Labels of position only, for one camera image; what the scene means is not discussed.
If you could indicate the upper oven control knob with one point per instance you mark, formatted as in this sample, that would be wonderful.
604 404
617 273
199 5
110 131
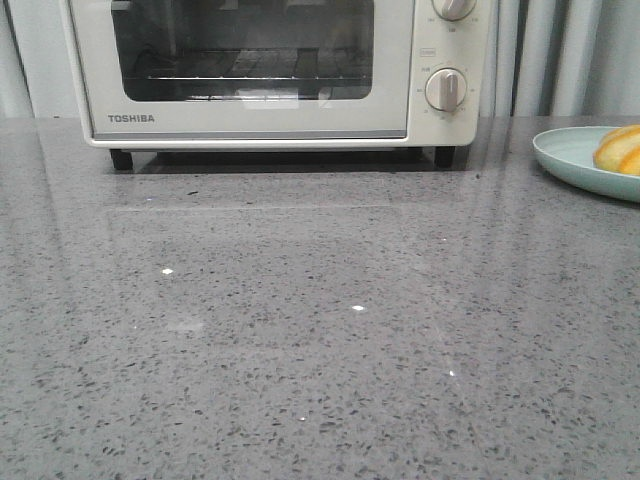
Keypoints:
453 10

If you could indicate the oven control knob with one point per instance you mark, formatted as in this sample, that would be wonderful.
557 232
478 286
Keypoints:
446 89
453 10

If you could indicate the lower oven control knob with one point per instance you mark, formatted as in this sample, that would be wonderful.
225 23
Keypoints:
446 89

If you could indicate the metal oven wire rack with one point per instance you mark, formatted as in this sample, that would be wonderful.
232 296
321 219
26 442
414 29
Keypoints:
279 63

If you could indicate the light green plate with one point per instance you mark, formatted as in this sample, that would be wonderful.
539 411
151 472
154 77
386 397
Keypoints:
567 154

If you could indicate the golden croissant bread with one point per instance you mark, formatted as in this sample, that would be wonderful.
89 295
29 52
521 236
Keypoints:
618 151

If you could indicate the cream Toshiba toaster oven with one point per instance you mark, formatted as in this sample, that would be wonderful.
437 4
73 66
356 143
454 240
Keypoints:
436 44

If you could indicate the oven glass door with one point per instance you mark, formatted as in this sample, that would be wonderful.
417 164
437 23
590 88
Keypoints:
109 36

